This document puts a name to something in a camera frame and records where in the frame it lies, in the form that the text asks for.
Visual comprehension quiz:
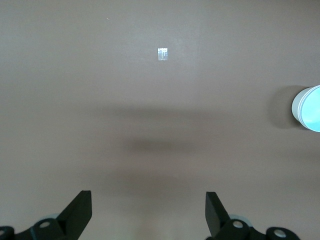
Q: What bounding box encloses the white bowl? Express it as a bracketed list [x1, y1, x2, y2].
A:
[290, 86, 311, 130]

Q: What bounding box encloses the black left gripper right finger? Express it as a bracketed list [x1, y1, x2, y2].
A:
[205, 191, 266, 240]

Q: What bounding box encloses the blue bowl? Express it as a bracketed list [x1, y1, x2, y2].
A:
[299, 84, 320, 133]

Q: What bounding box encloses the brown table cover sheet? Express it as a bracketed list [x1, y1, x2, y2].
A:
[0, 0, 320, 240]

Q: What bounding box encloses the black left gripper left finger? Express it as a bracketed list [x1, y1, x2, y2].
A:
[14, 190, 93, 240]

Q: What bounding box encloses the small clear tape piece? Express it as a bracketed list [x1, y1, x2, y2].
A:
[157, 47, 169, 62]

